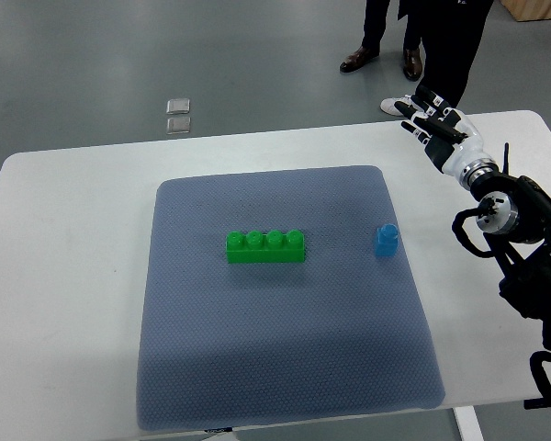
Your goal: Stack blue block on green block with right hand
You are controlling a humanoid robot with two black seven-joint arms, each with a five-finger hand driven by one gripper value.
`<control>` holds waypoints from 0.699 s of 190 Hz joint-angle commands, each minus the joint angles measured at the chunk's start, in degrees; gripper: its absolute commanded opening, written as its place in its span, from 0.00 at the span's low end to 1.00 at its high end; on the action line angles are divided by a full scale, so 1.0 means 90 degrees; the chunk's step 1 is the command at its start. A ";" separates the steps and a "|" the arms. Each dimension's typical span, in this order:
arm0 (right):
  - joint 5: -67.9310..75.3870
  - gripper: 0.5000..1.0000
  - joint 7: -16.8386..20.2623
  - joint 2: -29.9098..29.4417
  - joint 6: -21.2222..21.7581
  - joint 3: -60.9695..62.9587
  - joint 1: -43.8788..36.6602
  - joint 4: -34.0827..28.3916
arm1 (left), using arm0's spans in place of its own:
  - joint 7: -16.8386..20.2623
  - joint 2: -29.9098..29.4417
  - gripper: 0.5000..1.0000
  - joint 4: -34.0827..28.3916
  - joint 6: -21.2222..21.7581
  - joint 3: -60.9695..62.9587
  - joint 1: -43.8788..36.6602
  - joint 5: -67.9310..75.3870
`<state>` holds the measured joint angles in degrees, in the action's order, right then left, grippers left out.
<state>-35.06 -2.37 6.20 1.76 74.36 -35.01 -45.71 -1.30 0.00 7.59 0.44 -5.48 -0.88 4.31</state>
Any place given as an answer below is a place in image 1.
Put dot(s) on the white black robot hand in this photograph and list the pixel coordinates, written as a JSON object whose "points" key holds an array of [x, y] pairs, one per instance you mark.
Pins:
{"points": [[449, 138]]}

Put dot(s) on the blue toy block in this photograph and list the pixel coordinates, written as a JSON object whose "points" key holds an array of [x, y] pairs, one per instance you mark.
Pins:
{"points": [[387, 240]]}

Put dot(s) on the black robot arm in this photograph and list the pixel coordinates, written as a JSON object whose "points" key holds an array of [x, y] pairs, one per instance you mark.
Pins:
{"points": [[512, 224]]}

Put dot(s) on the green four-stud toy block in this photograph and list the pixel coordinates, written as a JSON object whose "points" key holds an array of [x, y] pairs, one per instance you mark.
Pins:
{"points": [[271, 247]]}

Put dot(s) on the person in dark trousers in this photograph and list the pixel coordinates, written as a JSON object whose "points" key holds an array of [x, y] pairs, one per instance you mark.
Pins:
{"points": [[375, 25]]}

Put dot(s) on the blue-grey textured mat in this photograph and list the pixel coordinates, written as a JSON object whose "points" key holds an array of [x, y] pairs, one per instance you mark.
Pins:
{"points": [[227, 345]]}

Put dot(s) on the lower metal floor plate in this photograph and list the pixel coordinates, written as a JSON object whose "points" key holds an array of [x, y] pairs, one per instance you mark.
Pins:
{"points": [[178, 125]]}

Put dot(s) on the metal floor plate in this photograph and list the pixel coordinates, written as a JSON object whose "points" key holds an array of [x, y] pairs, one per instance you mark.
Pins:
{"points": [[178, 125], [177, 106]]}

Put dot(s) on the white table leg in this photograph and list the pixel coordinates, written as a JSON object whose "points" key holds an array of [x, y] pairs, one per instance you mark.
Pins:
{"points": [[467, 423]]}

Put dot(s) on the upper metal floor plate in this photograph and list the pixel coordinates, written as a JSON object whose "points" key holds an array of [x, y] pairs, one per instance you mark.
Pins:
{"points": [[177, 106]]}

